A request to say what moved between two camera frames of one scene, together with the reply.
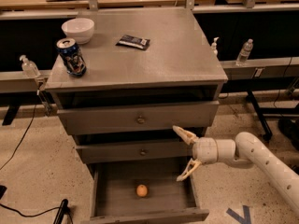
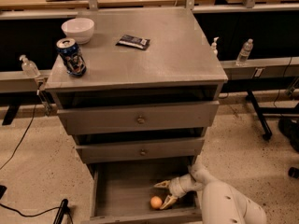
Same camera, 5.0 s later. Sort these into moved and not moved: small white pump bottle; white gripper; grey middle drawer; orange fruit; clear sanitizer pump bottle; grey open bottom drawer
Moved: orange fruit; white gripper
Not moved: clear sanitizer pump bottle; small white pump bottle; grey open bottom drawer; grey middle drawer
